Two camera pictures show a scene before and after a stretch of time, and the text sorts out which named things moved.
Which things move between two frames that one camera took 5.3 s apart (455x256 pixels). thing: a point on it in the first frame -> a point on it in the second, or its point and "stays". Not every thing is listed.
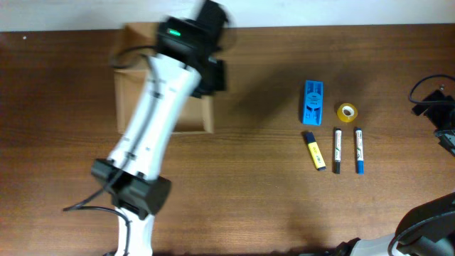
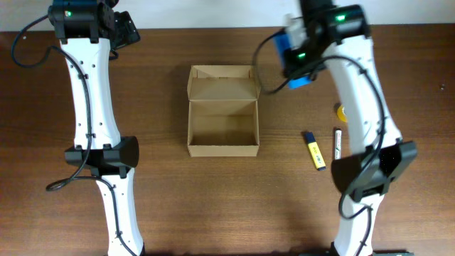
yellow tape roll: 347,112 stays
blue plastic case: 313,102 -> 282,43
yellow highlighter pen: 313,146 stays
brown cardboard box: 134,43 -> 222,111
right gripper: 433,114 -> 291,72
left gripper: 219,88 -> 129,33
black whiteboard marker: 338,149 stays
